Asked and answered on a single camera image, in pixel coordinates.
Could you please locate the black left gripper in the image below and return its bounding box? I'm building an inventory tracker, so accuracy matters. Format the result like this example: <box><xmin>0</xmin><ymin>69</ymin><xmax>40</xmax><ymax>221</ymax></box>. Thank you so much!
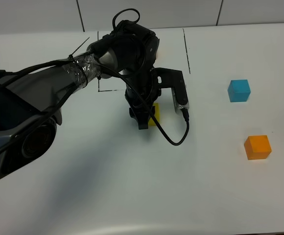
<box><xmin>124</xmin><ymin>68</ymin><xmax>161</xmax><ymax>130</ymax></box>

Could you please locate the yellow cube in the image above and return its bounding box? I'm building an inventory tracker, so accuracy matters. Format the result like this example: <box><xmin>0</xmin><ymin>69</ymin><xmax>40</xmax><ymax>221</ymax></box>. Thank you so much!
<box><xmin>148</xmin><ymin>103</ymin><xmax>160</xmax><ymax>127</ymax></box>

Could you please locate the blue cube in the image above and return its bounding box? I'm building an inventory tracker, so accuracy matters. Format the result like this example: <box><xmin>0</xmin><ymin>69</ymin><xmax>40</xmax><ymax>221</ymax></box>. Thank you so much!
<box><xmin>227</xmin><ymin>79</ymin><xmax>251</xmax><ymax>102</ymax></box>

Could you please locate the orange cube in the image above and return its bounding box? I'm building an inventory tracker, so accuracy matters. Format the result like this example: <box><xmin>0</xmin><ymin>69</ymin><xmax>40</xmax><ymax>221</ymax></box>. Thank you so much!
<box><xmin>244</xmin><ymin>135</ymin><xmax>272</xmax><ymax>160</ymax></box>

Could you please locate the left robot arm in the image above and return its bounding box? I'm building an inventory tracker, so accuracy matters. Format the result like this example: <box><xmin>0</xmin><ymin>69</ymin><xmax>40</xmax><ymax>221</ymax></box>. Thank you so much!
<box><xmin>0</xmin><ymin>21</ymin><xmax>159</xmax><ymax>179</ymax></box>

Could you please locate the black left camera cable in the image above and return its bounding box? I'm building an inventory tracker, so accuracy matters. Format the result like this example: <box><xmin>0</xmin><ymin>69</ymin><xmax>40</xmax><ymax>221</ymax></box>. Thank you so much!
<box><xmin>96</xmin><ymin>8</ymin><xmax>190</xmax><ymax>146</ymax></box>

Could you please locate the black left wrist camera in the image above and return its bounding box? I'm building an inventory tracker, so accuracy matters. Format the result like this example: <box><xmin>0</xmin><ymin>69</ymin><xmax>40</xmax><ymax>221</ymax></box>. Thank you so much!
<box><xmin>153</xmin><ymin>68</ymin><xmax>189</xmax><ymax>118</ymax></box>

